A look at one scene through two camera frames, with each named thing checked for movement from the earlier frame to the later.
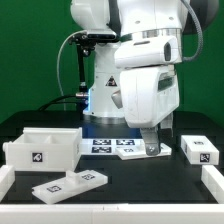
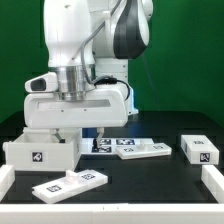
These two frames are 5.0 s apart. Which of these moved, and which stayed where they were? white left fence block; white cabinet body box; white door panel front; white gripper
Moved: white gripper
Stayed: white left fence block; white cabinet body box; white door panel front
